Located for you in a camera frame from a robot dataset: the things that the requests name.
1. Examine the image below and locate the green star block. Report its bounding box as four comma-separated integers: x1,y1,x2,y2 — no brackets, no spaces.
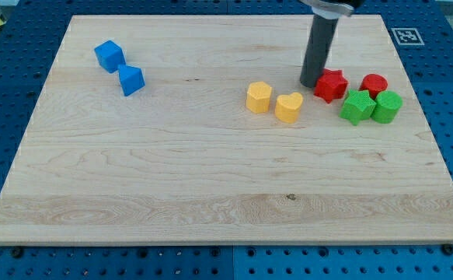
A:
339,89,376,126

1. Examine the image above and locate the red cylinder block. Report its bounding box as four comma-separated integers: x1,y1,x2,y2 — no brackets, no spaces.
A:
359,73,389,100

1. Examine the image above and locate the red star block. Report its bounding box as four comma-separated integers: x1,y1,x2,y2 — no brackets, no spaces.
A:
314,68,348,103

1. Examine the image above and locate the light wooden board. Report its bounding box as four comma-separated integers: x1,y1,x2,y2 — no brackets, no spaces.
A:
0,15,453,247

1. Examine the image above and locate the yellow hexagon block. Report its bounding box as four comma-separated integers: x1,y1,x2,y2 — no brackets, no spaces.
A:
246,81,273,114

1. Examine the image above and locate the blue cube block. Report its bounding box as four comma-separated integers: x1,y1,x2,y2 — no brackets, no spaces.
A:
94,40,126,73

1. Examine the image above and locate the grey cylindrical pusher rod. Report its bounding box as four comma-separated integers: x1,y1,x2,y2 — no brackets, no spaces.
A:
299,14,338,88

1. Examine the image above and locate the yellow heart block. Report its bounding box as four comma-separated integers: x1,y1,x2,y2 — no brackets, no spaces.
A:
274,92,304,124

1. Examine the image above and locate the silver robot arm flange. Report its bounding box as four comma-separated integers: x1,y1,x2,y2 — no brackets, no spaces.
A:
299,0,365,19

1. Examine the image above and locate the blue triangular block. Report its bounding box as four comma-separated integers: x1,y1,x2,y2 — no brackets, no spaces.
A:
118,65,145,96

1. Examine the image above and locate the green cylinder block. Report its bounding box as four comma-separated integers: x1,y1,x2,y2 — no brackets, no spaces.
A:
371,90,403,124

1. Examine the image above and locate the white fiducial marker tag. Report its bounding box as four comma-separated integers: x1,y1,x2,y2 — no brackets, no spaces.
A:
392,27,424,46

